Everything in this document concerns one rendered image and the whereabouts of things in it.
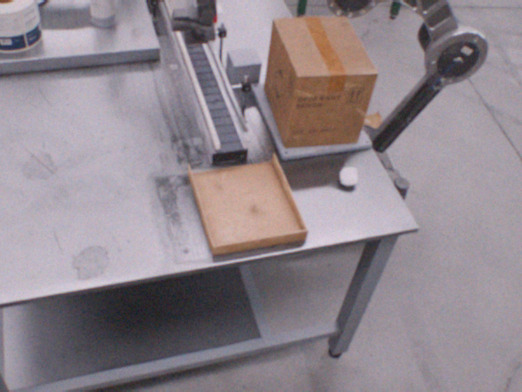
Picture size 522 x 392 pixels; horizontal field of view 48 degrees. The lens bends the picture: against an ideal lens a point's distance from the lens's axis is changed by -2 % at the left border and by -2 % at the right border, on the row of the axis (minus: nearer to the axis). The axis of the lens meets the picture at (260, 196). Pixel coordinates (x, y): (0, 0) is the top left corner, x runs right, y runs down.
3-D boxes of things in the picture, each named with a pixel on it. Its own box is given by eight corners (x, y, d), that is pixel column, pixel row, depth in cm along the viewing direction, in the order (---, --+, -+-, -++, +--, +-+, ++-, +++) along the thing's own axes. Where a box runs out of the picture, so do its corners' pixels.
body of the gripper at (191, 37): (182, 24, 191) (184, 17, 184) (212, 22, 193) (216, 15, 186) (184, 44, 191) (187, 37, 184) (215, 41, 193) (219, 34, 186)
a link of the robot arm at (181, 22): (214, 11, 173) (212, -8, 177) (176, 10, 170) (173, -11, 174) (209, 40, 183) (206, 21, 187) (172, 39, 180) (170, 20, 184)
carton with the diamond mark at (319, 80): (263, 87, 199) (273, 17, 179) (330, 84, 204) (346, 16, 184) (284, 149, 179) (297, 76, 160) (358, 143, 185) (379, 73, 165)
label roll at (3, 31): (23, 14, 209) (15, -24, 198) (53, 38, 201) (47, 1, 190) (-30, 32, 198) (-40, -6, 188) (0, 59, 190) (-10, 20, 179)
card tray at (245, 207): (188, 174, 171) (188, 164, 168) (273, 162, 178) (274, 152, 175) (212, 255, 152) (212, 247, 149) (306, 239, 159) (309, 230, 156)
